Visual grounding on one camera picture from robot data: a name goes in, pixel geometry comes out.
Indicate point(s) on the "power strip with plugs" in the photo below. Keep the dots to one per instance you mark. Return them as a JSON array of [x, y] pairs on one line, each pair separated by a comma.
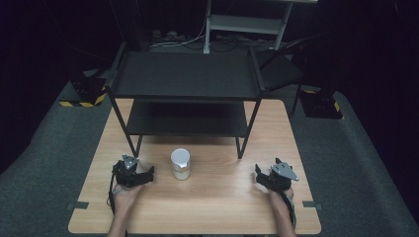
[[168, 35]]

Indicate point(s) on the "person's left hand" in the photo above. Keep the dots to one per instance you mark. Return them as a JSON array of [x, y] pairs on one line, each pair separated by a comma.
[[126, 197]]

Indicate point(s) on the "white metal rack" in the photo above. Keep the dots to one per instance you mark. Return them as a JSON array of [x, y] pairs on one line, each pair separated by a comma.
[[245, 24]]

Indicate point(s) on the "person's right hand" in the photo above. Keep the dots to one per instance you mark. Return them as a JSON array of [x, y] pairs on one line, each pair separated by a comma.
[[280, 201]]

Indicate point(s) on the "white cup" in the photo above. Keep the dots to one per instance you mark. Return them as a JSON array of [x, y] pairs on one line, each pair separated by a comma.
[[180, 163]]

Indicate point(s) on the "black two-tier metal shelf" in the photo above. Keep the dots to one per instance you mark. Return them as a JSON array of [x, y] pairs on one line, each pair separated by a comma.
[[186, 79]]

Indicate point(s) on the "black stand base striped tape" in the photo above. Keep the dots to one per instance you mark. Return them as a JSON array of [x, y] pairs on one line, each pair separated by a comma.
[[321, 103], [86, 92]]

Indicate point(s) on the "grey tape strip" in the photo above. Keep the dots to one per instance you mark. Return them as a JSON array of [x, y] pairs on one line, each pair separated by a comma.
[[77, 205], [312, 204]]

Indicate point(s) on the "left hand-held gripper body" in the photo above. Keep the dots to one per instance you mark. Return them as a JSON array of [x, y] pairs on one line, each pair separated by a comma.
[[126, 174]]

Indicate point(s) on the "black folding chair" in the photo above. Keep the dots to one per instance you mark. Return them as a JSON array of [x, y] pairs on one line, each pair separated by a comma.
[[280, 67]]

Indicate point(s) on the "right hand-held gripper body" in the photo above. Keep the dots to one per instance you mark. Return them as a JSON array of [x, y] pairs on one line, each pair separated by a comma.
[[279, 176]]

